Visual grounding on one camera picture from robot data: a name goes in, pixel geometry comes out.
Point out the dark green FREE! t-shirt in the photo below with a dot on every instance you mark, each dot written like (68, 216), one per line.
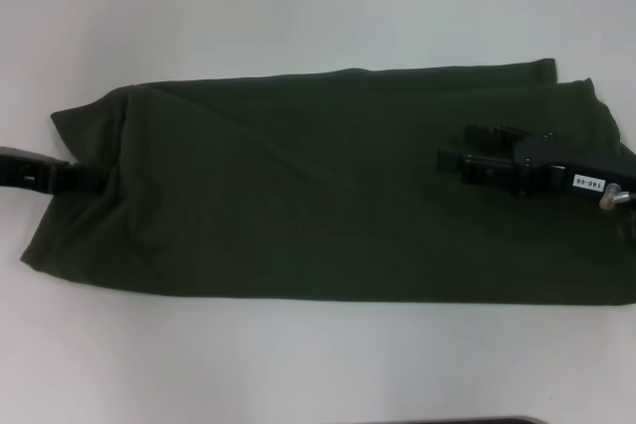
(298, 195)

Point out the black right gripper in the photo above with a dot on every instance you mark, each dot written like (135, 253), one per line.
(571, 168)

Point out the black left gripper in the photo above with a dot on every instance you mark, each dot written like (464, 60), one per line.
(27, 171)

